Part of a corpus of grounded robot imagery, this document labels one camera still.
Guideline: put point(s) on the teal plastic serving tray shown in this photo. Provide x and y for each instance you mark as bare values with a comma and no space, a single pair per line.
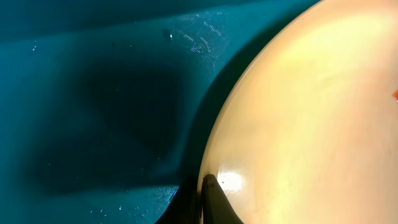
106,106

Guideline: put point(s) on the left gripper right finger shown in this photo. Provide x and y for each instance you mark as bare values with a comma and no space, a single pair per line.
215,205

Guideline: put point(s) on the light green round plate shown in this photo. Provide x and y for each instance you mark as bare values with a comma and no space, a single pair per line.
309,132

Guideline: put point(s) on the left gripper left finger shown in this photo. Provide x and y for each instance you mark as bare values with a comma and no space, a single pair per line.
183,209

